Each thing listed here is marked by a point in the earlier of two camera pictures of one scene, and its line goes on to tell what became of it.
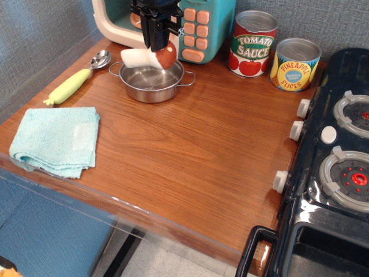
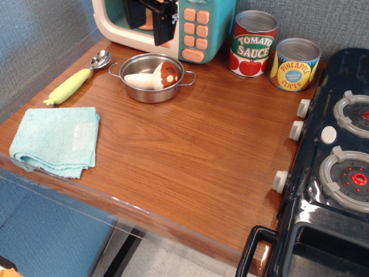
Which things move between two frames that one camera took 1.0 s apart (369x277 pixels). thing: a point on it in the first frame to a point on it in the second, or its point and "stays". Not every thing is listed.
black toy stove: [322, 229] stays
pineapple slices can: [295, 66] stays
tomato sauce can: [253, 36] stays
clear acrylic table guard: [51, 227] stays
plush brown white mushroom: [164, 58] to [164, 75]
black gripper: [151, 11] to [165, 18]
